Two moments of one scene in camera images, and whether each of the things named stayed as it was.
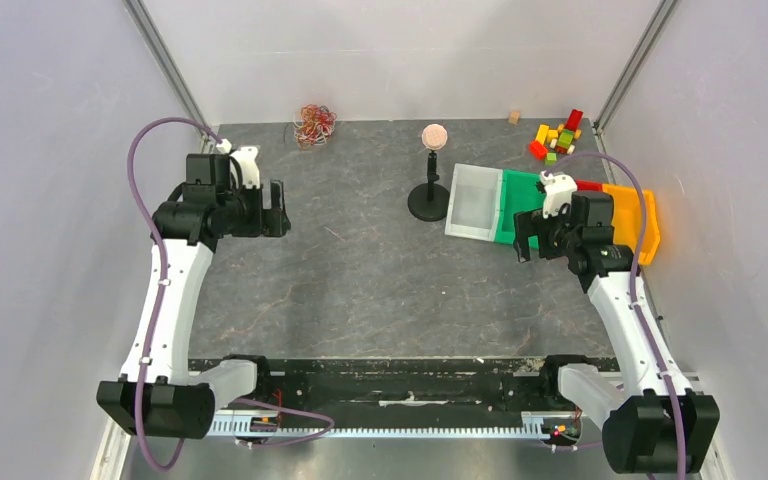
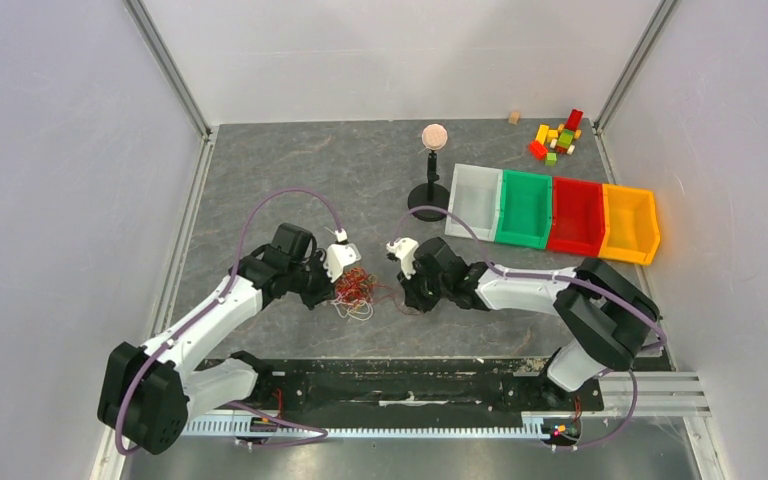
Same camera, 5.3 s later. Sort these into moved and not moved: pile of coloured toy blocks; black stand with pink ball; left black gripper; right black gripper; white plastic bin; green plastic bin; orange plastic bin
Moved: right black gripper; left black gripper
Not moved: green plastic bin; black stand with pink ball; orange plastic bin; pile of coloured toy blocks; white plastic bin
